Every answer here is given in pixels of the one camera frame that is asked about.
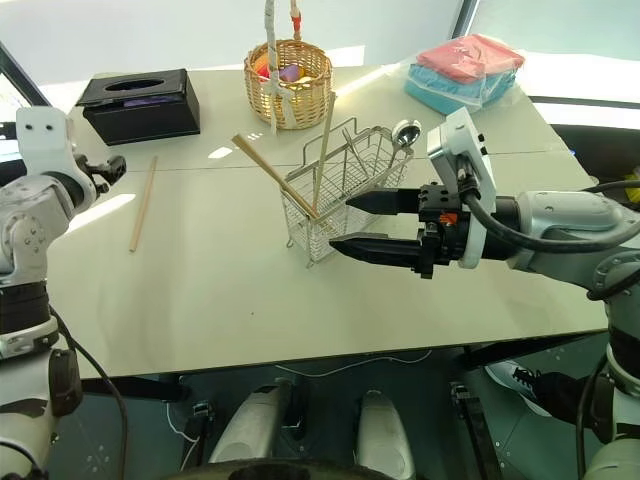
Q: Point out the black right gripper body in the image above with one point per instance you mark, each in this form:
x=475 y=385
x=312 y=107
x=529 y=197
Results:
x=440 y=240

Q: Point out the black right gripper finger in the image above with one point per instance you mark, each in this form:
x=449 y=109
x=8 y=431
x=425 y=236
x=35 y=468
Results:
x=380 y=252
x=385 y=201

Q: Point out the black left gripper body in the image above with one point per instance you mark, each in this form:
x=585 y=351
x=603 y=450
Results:
x=102 y=172

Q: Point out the steel spoon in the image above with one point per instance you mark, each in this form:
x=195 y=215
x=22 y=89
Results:
x=406 y=132

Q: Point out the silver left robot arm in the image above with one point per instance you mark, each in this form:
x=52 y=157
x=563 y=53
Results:
x=25 y=230

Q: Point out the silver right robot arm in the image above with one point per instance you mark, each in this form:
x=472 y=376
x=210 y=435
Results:
x=565 y=215

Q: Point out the wooden chopstick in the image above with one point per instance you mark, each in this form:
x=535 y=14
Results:
x=144 y=200
x=270 y=173

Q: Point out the black tissue box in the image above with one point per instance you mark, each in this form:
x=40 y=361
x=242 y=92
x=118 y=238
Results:
x=150 y=120

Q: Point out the blue folded cloth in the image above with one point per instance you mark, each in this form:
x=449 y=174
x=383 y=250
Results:
x=440 y=92

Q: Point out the stack of folded cloths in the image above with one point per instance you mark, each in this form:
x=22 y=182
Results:
x=492 y=92

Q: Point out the white sneaker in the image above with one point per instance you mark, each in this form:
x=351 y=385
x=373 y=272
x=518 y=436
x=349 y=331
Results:
x=510 y=380

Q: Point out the purple toy piece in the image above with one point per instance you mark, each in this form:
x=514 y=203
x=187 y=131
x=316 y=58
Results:
x=289 y=74

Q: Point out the pink folded cloth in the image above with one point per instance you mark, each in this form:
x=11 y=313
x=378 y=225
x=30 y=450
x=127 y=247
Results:
x=465 y=55

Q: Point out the orange toy piece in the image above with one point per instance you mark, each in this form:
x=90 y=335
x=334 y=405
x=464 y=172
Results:
x=262 y=69

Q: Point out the white rounded robot foot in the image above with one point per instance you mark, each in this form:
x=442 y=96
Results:
x=250 y=425
x=382 y=435

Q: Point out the black curved furniture piece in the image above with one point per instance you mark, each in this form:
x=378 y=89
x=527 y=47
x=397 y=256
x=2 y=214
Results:
x=600 y=145

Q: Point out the black stand strut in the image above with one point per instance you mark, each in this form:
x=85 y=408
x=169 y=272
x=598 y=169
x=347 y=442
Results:
x=197 y=430
x=475 y=425

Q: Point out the black trouser leg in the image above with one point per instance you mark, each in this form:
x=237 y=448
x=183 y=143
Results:
x=565 y=395

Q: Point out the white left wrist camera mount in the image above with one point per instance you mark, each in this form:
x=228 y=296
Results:
x=42 y=145

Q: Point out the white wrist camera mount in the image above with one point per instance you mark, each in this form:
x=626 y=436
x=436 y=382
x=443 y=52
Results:
x=42 y=145
x=455 y=145

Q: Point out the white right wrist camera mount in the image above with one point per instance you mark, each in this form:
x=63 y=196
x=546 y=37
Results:
x=455 y=145

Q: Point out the black table frame beam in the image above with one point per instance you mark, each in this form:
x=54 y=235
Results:
x=525 y=352
x=145 y=389

